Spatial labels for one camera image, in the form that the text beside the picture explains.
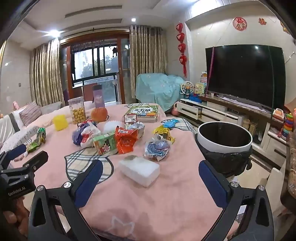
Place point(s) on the orange snack bag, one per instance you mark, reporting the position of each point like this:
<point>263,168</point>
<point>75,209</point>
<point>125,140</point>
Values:
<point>126,140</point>

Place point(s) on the brown marble table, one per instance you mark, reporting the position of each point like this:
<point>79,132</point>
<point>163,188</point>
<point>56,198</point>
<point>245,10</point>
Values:
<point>290,171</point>

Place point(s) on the white trash bin black liner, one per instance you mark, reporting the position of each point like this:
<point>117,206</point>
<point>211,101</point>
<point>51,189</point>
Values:
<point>208,144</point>

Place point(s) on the white television cabinet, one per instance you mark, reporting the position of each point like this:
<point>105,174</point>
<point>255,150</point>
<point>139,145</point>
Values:
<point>219,114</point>

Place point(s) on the pink floor toy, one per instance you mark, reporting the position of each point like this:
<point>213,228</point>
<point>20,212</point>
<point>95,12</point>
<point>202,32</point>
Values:
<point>175,110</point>

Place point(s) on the green foil wrapper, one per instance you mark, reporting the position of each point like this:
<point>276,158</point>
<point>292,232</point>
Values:
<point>37,141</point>

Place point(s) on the thick white-edged book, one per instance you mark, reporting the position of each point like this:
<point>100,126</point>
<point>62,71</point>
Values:
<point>148,118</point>

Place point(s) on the beige patterned curtain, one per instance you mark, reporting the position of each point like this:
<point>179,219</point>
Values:
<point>46,74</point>
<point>148,60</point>

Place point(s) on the green carton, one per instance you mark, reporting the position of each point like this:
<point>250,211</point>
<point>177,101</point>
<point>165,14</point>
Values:
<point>104,143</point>

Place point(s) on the pink plush toy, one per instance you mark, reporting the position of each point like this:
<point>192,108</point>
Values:
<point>15,105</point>

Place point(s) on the thin pink stick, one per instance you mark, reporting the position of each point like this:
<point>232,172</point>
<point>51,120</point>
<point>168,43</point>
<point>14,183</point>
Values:
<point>211,69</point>

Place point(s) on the purple tumbler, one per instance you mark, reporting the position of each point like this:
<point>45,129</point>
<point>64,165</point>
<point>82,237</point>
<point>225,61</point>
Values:
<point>98,96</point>

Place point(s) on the yellow stacked containers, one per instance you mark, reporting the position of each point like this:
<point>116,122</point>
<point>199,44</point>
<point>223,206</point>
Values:
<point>246,125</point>

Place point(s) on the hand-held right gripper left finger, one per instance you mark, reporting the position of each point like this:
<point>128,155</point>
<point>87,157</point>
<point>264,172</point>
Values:
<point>91,183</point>

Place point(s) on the toy ferris wheel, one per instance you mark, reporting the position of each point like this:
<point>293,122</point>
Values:
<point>187,89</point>

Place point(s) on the yellow wrapper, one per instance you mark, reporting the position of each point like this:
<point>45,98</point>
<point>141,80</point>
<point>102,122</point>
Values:
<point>163,132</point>

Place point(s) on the blue plastic bag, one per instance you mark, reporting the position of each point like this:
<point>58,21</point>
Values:
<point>77,139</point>

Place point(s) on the red hanging knot decoration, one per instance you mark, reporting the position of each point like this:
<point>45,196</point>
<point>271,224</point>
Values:
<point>181,47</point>

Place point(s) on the gold perforated box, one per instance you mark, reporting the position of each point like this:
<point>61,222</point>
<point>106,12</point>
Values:
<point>254,129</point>

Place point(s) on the teal cloth furniture cover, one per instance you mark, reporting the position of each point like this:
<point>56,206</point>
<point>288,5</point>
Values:
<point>157,89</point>

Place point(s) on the black flat television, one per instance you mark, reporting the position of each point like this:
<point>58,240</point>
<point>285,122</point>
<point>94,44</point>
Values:
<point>245,71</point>

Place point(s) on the pale sofa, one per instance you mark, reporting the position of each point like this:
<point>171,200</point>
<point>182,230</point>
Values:
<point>48,114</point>

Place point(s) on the brown chair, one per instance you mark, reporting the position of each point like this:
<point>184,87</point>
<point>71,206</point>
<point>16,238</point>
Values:
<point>87,92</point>

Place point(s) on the red apple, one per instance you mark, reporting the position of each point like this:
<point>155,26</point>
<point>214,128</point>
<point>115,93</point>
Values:
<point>99,114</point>

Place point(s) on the brown framed balcony window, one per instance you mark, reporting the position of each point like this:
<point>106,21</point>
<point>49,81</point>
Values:
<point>92,64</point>

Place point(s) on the small red paper cutting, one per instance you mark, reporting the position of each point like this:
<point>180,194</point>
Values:
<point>262,20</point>

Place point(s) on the striped pillow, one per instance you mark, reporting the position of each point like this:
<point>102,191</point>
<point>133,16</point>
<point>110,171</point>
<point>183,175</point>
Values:
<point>30,113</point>

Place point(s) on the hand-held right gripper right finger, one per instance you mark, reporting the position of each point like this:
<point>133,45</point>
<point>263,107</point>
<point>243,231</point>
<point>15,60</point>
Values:
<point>214,185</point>

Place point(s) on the blue plastic packet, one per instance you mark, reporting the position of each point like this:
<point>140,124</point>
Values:
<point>172,122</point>

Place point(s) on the colourful pink toy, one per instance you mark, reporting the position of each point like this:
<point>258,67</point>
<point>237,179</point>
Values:
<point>204,77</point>

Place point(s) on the clear jar of yellow balls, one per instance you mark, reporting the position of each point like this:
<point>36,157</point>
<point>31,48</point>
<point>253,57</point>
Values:
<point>78,111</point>

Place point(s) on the toy cash register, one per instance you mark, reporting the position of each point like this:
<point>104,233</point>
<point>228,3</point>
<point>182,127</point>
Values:
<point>278,114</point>

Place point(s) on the silver foil wrapper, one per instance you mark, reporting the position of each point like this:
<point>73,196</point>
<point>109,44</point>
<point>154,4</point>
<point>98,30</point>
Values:
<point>137,128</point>

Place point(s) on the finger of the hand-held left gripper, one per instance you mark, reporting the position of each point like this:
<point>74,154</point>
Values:
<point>37,160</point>
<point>16,150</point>

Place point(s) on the white chair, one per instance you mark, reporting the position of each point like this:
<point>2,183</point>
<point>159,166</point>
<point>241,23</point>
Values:
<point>275,187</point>

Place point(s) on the person's left hand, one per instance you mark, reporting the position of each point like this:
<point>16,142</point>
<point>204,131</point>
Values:
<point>15,219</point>

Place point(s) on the white foam block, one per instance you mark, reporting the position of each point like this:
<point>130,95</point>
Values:
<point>138,170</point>

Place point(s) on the round red paper cutting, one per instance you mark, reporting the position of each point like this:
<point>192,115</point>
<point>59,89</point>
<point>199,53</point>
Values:
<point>239,23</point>

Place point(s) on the white plastic bag red print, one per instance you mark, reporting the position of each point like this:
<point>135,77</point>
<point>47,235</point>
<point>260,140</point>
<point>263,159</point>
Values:
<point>92,135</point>

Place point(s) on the red and white carton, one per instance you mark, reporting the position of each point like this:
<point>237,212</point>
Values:
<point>130,118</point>

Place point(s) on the crumpled blue pink wrapper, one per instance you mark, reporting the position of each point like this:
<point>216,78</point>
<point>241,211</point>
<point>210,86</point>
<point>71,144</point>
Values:
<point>158,148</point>

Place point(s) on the yellow green toy house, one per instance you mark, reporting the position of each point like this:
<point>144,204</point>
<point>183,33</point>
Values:
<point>200,88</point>

